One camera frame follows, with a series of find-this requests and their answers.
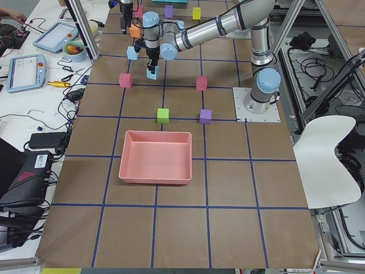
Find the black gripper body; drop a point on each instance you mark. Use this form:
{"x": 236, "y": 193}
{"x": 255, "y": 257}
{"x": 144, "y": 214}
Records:
{"x": 125, "y": 9}
{"x": 150, "y": 53}

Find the light blue foam block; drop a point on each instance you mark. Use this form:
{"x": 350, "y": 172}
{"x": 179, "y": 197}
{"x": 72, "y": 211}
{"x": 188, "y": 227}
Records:
{"x": 153, "y": 74}
{"x": 131, "y": 53}

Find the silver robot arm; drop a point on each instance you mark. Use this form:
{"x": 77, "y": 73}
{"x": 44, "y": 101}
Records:
{"x": 113, "y": 3}
{"x": 166, "y": 38}

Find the pink block near arm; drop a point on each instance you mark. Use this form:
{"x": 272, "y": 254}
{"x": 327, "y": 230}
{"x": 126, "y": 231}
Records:
{"x": 201, "y": 83}

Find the pink block near blue tray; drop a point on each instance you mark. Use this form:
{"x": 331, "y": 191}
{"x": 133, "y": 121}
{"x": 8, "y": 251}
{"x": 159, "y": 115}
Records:
{"x": 139, "y": 11}

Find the orange block far side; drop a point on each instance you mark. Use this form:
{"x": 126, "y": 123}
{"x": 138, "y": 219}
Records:
{"x": 135, "y": 31}

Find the beige bowl with lemon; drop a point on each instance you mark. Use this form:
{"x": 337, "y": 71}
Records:
{"x": 93, "y": 27}

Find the pink block far side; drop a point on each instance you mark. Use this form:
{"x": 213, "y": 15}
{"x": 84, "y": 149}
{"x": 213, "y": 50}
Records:
{"x": 125, "y": 80}

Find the purple block near blue tray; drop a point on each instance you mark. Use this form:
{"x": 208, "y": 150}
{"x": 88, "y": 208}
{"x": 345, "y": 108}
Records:
{"x": 168, "y": 11}

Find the yellow foam block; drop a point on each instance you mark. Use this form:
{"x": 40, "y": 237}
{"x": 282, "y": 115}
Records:
{"x": 196, "y": 13}

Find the green foam block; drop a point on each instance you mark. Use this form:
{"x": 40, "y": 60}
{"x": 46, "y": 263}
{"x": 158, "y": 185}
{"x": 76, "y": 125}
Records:
{"x": 163, "y": 115}

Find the green bowl with fruit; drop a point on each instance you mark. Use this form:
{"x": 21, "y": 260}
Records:
{"x": 75, "y": 51}

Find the teach pendant near scissors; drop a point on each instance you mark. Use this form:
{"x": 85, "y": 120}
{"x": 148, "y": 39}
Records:
{"x": 56, "y": 37}

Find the purple block near pink tray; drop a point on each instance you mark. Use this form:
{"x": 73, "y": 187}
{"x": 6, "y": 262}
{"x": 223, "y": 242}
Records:
{"x": 205, "y": 116}

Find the scissors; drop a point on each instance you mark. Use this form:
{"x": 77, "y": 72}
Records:
{"x": 72, "y": 73}

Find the gold metal tool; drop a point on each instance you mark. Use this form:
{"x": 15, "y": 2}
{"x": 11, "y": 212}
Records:
{"x": 59, "y": 84}

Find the pink plastic tray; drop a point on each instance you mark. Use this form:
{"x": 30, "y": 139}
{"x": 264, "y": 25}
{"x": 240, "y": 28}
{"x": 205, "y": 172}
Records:
{"x": 156, "y": 157}

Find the teach pendant near bowl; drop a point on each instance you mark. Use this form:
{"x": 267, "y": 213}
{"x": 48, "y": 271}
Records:
{"x": 26, "y": 73}

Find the black power adapter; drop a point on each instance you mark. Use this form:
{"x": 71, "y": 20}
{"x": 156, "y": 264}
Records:
{"x": 46, "y": 140}

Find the white chair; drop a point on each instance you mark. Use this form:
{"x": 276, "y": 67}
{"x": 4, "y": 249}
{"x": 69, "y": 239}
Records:
{"x": 326, "y": 181}

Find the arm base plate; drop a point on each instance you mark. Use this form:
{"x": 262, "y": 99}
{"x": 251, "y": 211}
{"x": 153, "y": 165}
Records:
{"x": 248, "y": 110}

